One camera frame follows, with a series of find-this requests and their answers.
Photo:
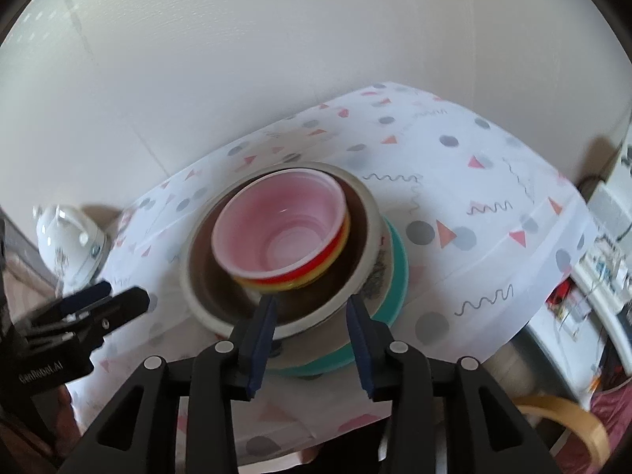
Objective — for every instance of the stainless steel bowl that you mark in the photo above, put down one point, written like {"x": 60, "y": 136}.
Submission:
{"x": 207, "y": 276}

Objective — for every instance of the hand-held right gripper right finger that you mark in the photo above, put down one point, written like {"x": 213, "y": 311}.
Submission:
{"x": 360, "y": 350}

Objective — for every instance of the teal plastic plate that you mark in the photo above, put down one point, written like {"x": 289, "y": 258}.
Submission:
{"x": 397, "y": 276}

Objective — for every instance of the patterned plastic tablecloth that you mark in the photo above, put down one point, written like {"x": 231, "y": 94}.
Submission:
{"x": 444, "y": 182}

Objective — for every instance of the large white patterned plate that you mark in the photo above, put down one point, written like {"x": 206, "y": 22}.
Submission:
{"x": 380, "y": 276}

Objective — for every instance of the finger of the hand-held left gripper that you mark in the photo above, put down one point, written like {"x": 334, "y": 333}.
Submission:
{"x": 118, "y": 311}
{"x": 89, "y": 296}

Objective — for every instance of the white ceramic electric kettle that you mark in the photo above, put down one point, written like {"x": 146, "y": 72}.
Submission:
{"x": 64, "y": 242}

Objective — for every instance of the white plastic tray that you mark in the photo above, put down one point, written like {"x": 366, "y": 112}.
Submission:
{"x": 607, "y": 197}

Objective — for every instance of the red plastic bowl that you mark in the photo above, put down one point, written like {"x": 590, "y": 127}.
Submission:
{"x": 276, "y": 217}

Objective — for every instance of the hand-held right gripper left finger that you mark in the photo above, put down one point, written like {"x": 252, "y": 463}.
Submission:
{"x": 261, "y": 345}

